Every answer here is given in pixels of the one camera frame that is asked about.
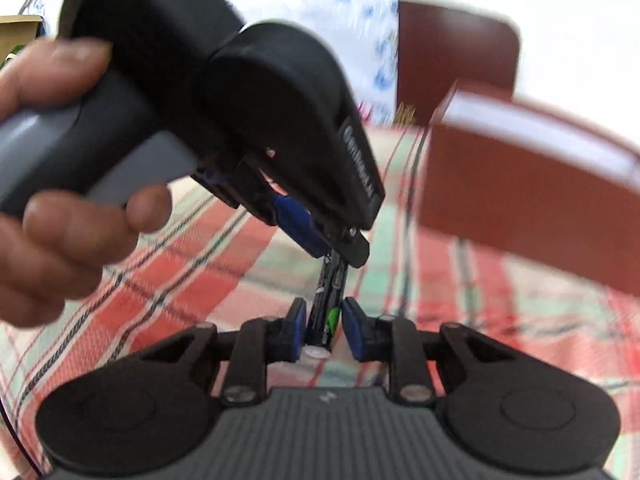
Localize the brown cardboard box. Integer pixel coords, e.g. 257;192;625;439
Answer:
416;79;640;307

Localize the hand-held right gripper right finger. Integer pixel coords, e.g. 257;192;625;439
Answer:
341;297;518;407

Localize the red plaid tablecloth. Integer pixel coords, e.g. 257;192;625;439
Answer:
0;120;640;480

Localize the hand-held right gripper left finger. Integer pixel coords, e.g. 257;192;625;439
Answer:
134;297;308;407

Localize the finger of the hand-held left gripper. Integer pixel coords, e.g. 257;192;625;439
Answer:
192;156;332;259
318;221;372;270

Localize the black marker pen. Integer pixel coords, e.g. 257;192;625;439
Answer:
303;254;350;362

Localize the person's left hand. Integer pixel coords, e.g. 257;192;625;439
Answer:
0;39;174;330

